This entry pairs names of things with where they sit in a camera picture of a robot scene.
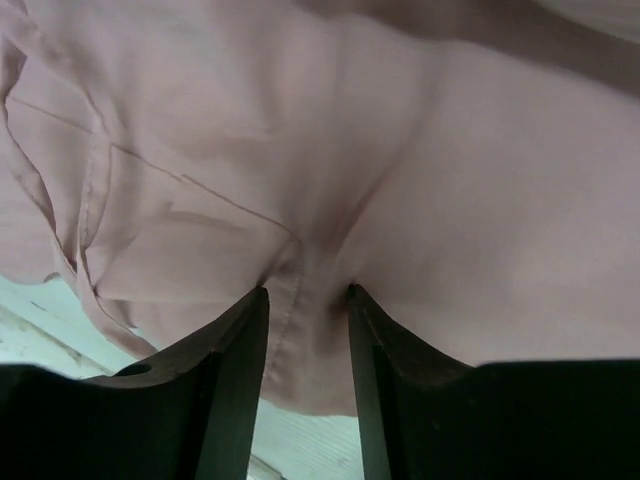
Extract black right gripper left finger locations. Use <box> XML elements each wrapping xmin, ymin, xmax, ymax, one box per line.
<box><xmin>1</xmin><ymin>287</ymin><xmax>269</xmax><ymax>479</ymax></box>

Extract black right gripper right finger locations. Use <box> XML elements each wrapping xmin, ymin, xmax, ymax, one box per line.
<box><xmin>346</xmin><ymin>285</ymin><xmax>639</xmax><ymax>479</ymax></box>

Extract pink trousers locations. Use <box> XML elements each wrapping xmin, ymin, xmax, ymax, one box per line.
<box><xmin>1</xmin><ymin>1</ymin><xmax>639</xmax><ymax>415</ymax></box>

